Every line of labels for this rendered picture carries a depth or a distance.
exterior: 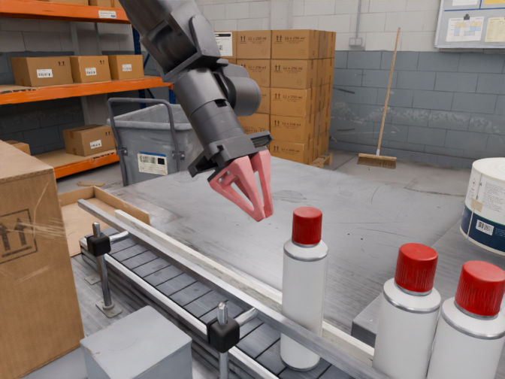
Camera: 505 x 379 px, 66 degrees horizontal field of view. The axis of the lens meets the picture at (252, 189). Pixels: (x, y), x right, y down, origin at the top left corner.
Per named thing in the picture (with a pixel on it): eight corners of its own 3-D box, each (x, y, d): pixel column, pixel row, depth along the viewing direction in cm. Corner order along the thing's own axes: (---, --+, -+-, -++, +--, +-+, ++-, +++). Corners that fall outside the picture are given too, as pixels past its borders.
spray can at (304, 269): (328, 356, 50) (340, 210, 43) (303, 379, 47) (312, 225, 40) (296, 336, 54) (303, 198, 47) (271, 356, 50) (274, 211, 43)
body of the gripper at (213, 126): (276, 141, 50) (250, 94, 51) (218, 156, 43) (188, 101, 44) (249, 165, 55) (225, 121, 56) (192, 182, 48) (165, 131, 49)
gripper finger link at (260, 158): (298, 200, 47) (261, 134, 49) (258, 217, 42) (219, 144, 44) (266, 220, 52) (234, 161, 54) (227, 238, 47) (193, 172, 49)
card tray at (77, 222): (151, 228, 97) (149, 213, 95) (40, 268, 79) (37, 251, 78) (95, 198, 116) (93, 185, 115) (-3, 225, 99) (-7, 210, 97)
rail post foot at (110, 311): (123, 312, 66) (122, 308, 66) (109, 319, 65) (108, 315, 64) (108, 298, 70) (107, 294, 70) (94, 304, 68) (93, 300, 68)
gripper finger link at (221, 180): (303, 198, 48) (267, 134, 49) (265, 214, 43) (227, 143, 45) (271, 218, 53) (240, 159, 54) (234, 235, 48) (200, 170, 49)
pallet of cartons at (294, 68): (332, 163, 442) (342, 31, 394) (307, 184, 374) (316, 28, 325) (240, 150, 494) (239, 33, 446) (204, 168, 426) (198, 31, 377)
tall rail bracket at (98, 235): (143, 297, 70) (133, 213, 65) (104, 316, 65) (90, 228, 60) (133, 289, 72) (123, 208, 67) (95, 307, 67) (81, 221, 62)
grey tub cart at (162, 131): (166, 191, 356) (157, 84, 323) (231, 198, 342) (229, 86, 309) (110, 234, 276) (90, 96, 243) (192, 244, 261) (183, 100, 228)
